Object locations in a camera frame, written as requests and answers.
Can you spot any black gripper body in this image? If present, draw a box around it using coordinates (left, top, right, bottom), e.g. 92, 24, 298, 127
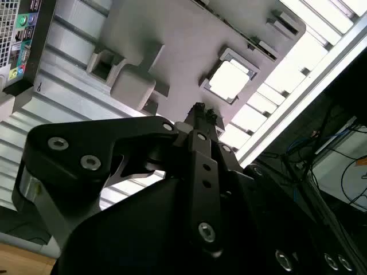
53, 171, 362, 275

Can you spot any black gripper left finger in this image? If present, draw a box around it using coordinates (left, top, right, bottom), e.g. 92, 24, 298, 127
13, 103, 225, 258

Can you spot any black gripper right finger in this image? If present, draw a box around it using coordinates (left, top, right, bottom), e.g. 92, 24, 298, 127
205, 109, 263, 198

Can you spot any silver square CPU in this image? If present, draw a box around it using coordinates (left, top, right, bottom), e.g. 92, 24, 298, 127
208, 58, 251, 103

